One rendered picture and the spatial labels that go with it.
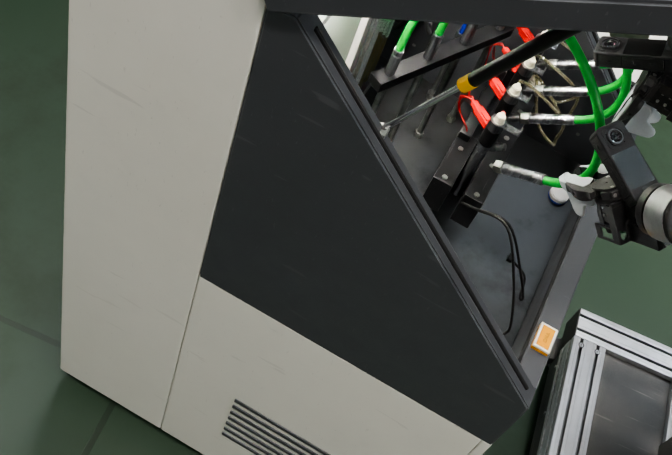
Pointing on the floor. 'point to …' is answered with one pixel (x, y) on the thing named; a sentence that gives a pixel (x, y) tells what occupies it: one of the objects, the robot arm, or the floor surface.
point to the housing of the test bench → (148, 151)
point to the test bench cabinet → (288, 394)
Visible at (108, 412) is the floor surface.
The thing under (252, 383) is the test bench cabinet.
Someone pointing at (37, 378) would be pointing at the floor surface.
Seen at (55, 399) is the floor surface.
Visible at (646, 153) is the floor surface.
